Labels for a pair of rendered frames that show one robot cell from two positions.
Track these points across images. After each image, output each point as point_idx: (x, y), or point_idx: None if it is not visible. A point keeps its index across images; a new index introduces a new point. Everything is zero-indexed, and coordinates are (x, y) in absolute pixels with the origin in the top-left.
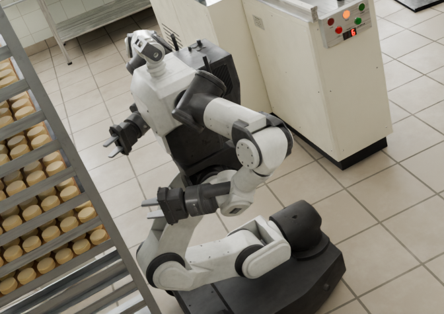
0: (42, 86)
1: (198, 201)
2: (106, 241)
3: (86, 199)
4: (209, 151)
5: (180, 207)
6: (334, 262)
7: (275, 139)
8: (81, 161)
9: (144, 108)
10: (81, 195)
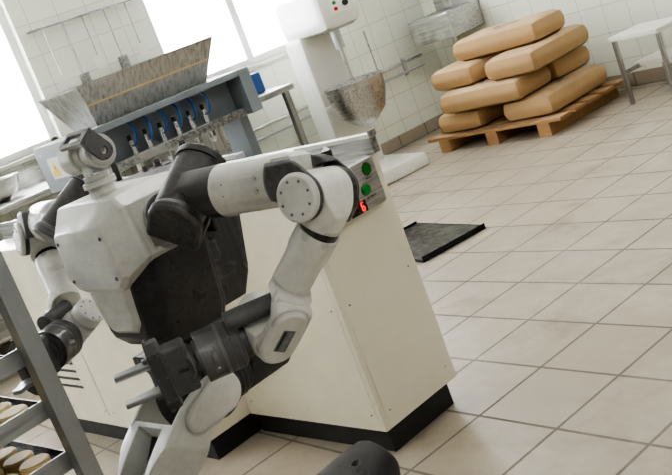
0: None
1: (218, 341)
2: (57, 458)
3: (19, 366)
4: (205, 315)
5: (186, 364)
6: None
7: (334, 173)
8: (11, 278)
9: (89, 246)
10: (9, 356)
